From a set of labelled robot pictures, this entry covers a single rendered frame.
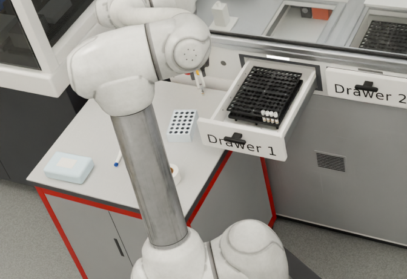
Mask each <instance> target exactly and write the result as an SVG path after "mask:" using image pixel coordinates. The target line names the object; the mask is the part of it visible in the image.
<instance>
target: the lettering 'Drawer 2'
mask: <svg viewBox="0 0 407 279"><path fill-rule="evenodd" d="M336 85H338V84H335V89H336V93H343V92H344V87H343V86H341V85H339V86H341V87H342V88H343V91H342V92H338V91H337V86H336ZM354 90H357V89H354ZM357 91H359V90H357ZM362 91H363V90H362ZM355 93H359V94H358V95H359V96H360V91H359V92H356V91H355V92H353V94H354V95H355V96H358V95H356V94H355ZM363 93H364V95H365V92H364V91H363ZM373 93H374V92H372V95H373ZM368 94H369V96H370V98H372V95H370V93H369V91H367V93H366V95H365V97H367V95H368ZM378 94H381V95H382V96H380V97H384V96H383V94H382V93H377V94H376V98H378ZM399 95H402V96H404V98H403V99H402V100H400V101H399V102H400V103H406V102H402V101H403V100H404V99H406V96H405V95H404V94H399ZM378 99H379V98H378ZM380 100H383V99H380Z"/></svg>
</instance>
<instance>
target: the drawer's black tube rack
mask: <svg viewBox="0 0 407 279"><path fill-rule="evenodd" d="M253 68H255V69H253ZM258 69H259V70H258ZM265 70H267V71H265ZM252 71H253V73H251V72H252ZM273 71H275V72H273ZM278 72H280V73H278ZM264 73H265V74H264ZM282 73H284V74H282ZM286 73H288V74H286ZM272 74H273V75H272ZM290 74H292V75H290ZM294 74H296V75H295V76H294ZM249 75H251V76H249ZM298 75H300V76H298ZM301 76H302V73H296V72H292V71H284V70H276V69H272V68H264V67H256V66H253V67H252V69H251V71H250V72H249V74H248V76H247V77H246V79H245V80H244V82H243V84H242V85H241V87H240V88H239V90H238V92H237V93H236V95H235V96H234V98H233V100H232V101H231V103H230V104H229V106H232V107H239V108H246V109H250V110H253V111H254V110H256V111H262V110H265V111H269V112H270V111H272V112H273V113H274V112H277V114H279V118H278V120H279V123H278V124H276V123H275V120H274V123H271V119H270V122H267V120H266V122H264V121H263V118H262V117H259V116H252V115H248V114H242V113H236V112H232V111H231V112H230V114H229V115H228V118H230V119H235V121H237V120H242V121H246V122H252V123H255V124H256V125H258V123H259V124H262V125H269V126H274V127H276V129H279V126H280V124H281V122H282V120H283V118H284V117H285V114H286V113H287V111H288V110H289V107H290V106H291V104H292V102H293V100H294V98H295V96H296V94H297V93H298V91H299V89H300V87H301V86H302V84H303V80H301V79H300V78H301ZM293 78H294V79H293ZM245 82H247V83H245ZM243 85H245V86H244V87H243ZM240 90H242V91H240ZM239 93H240V94H239ZM236 97H238V98H236ZM234 100H235V102H233V101H234ZM232 104H233V105H232Z"/></svg>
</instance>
